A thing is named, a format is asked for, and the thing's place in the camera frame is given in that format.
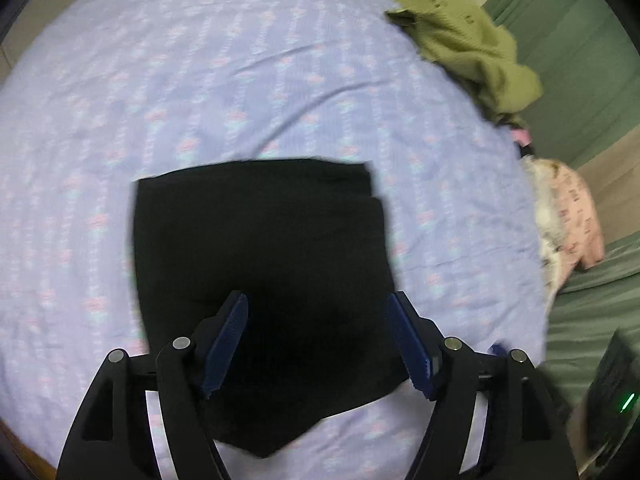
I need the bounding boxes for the green curtain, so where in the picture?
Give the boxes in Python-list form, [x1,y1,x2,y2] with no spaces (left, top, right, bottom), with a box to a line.
[480,0,640,173]

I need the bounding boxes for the bed with purple patterned sheet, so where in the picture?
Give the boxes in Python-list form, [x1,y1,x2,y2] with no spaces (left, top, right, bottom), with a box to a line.
[0,0,551,480]

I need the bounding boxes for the pink printed garment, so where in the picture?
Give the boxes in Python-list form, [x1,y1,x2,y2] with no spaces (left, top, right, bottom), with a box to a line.
[530,157,607,281]

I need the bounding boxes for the black pants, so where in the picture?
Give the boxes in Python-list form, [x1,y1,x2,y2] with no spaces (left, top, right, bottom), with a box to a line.
[131,158,437,459]

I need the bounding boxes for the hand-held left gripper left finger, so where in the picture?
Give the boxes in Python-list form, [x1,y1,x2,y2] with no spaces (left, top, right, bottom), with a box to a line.
[56,291,249,480]

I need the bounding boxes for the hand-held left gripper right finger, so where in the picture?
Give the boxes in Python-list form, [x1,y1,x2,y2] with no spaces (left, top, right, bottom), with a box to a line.
[387,291,578,480]

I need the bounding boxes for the olive green garment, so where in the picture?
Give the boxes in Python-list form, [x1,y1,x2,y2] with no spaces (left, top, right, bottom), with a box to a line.
[384,0,544,127]

